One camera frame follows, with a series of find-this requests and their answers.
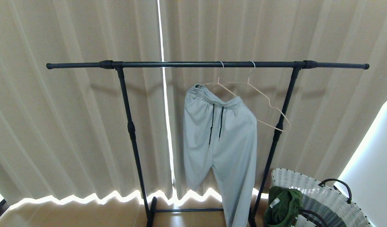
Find pale grey trousers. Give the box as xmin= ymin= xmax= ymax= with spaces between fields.
xmin=183 ymin=84 xmax=258 ymax=227

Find green garment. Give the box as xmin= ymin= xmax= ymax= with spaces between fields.
xmin=264 ymin=186 xmax=304 ymax=227

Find pink clothes hanger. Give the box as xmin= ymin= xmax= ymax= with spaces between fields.
xmin=201 ymin=61 xmax=238 ymax=98
xmin=227 ymin=61 xmax=291 ymax=133

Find black clothes rack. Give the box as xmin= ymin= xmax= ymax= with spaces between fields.
xmin=46 ymin=60 xmax=370 ymax=227

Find white laundry basket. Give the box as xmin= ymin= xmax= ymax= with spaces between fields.
xmin=265 ymin=168 xmax=374 ymax=227

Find beige curtain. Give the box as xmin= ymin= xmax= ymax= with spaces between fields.
xmin=0 ymin=0 xmax=387 ymax=206

